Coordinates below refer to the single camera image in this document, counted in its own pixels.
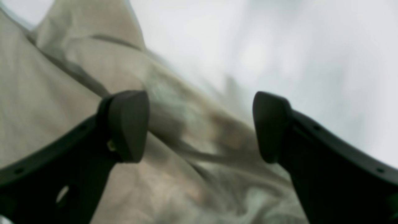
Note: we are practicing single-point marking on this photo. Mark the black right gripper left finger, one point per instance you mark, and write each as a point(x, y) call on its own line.
point(63, 183)

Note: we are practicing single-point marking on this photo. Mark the beige t-shirt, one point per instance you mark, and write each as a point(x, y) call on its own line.
point(201, 165)

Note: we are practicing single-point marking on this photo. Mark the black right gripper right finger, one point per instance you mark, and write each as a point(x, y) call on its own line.
point(335, 182)

